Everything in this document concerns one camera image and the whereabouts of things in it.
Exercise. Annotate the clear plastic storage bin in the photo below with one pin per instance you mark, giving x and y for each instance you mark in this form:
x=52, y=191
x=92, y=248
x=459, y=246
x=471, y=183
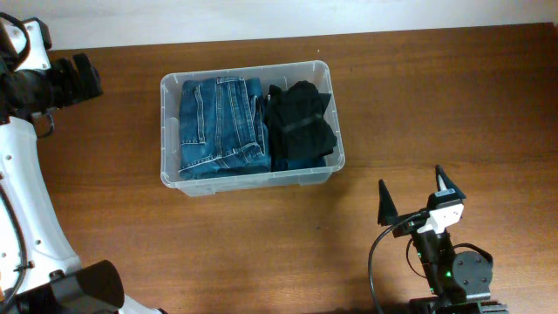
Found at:
x=284, y=76

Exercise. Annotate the black garment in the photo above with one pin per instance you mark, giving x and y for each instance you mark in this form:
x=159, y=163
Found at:
x=301, y=146

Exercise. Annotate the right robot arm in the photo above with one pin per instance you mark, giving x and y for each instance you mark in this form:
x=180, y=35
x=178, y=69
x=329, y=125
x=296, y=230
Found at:
x=459, y=275

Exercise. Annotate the teal blue garment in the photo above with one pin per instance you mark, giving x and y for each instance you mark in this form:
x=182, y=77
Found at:
x=287, y=165

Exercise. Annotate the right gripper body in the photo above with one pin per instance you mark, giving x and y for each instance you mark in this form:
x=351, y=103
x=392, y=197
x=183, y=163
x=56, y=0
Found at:
x=408, y=227

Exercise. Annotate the dark navy garment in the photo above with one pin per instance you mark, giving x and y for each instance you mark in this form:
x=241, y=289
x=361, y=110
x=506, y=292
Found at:
x=301, y=108

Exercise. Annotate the dark blue jeans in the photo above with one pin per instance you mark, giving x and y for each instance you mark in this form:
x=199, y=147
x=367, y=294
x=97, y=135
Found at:
x=222, y=132

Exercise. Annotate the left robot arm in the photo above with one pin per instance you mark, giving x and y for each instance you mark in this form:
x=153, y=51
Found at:
x=40, y=272

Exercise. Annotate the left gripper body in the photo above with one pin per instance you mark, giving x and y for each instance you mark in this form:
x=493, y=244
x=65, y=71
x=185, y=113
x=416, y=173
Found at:
x=83, y=76

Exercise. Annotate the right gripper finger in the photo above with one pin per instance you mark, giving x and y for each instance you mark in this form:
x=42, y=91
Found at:
x=444, y=183
x=387, y=212

